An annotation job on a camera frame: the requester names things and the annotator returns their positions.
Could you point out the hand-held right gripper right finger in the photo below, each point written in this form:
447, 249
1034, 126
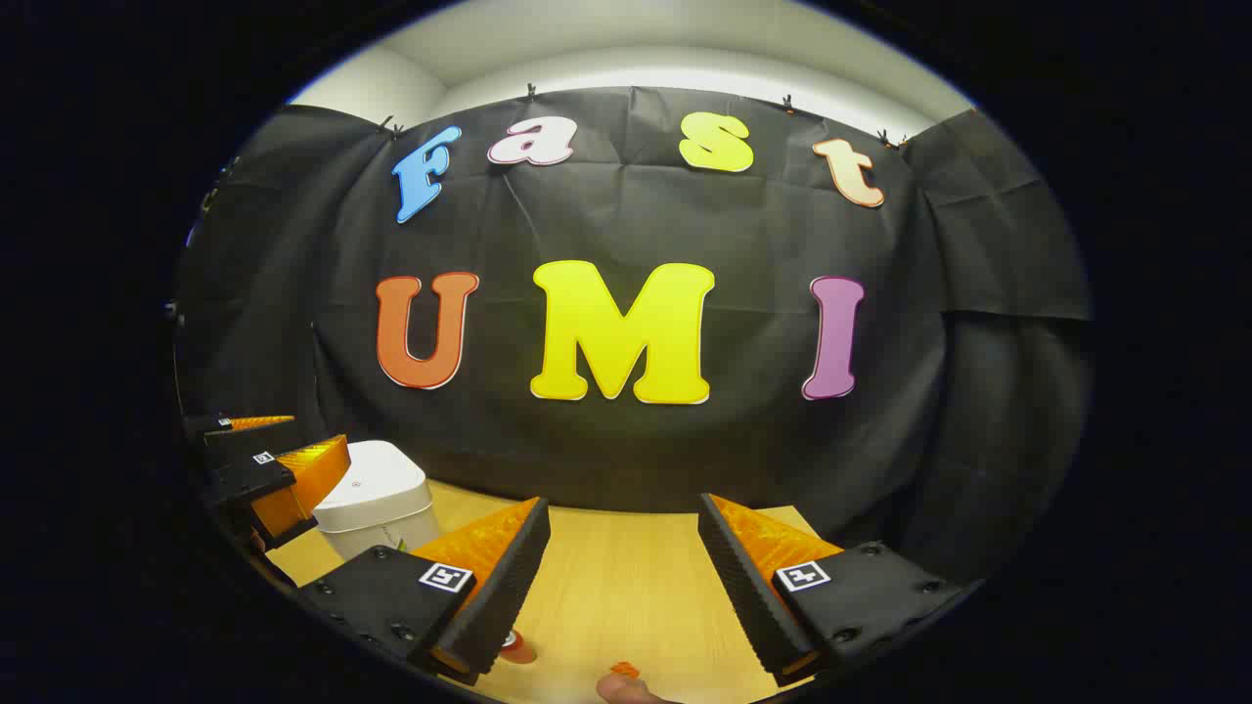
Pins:
743, 587

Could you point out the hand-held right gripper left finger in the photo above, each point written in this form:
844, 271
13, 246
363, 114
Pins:
509, 587

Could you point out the wooden desktop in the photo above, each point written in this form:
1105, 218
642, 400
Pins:
626, 587

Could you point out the black backdrop cloth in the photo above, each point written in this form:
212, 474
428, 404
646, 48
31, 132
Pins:
685, 450

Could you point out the white desktop garbage bin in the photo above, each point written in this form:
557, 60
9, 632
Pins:
377, 499

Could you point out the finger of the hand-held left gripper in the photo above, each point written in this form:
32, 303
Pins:
245, 479
210, 426

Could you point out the orange pop can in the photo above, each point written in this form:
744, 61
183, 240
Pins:
516, 647

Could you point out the orange paper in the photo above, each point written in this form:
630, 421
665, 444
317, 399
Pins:
624, 670

